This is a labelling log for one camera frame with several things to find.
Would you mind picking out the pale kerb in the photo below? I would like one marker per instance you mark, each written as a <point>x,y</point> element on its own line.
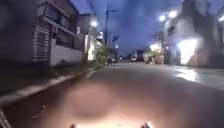
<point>33,88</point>

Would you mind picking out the dark verge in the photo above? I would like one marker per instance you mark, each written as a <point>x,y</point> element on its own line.
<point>26,78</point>

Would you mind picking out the large building with lit doorway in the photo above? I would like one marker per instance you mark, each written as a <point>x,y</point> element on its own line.
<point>193,30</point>

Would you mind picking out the building with white wall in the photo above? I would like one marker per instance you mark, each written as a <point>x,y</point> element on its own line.
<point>50,33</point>

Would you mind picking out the lit pale building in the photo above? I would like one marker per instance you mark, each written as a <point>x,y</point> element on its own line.
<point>90,40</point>

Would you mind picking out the vehicle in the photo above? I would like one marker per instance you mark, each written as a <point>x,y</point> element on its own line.
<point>137,55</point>

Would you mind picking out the dark wet asphalt road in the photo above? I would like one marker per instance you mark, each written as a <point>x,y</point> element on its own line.
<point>140,76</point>

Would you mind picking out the green bush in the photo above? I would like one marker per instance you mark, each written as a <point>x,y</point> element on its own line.
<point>103,53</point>

